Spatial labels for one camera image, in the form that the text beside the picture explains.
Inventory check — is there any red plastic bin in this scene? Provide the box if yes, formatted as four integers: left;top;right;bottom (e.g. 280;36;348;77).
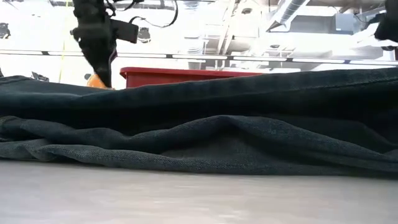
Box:
119;66;264;89

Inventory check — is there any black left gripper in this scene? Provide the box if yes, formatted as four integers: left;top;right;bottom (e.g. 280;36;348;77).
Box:
70;0;118;89

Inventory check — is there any orange spray bottle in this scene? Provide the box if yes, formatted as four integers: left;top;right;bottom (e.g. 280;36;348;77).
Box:
86;73;110;90

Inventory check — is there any silver ceiling duct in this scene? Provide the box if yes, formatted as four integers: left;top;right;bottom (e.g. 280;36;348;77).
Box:
266;0;312;32

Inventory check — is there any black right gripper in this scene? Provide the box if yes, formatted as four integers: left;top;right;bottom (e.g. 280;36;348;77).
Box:
374;0;398;43

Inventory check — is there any black ceiling-mounted device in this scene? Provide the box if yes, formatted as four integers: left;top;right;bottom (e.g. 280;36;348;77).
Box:
137;26;152;44
0;22;12;40

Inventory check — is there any yellow cable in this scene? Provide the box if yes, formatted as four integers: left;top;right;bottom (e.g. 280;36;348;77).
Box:
58;0;70;84

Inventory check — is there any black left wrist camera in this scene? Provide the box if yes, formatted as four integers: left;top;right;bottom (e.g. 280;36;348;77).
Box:
110;19;140;44

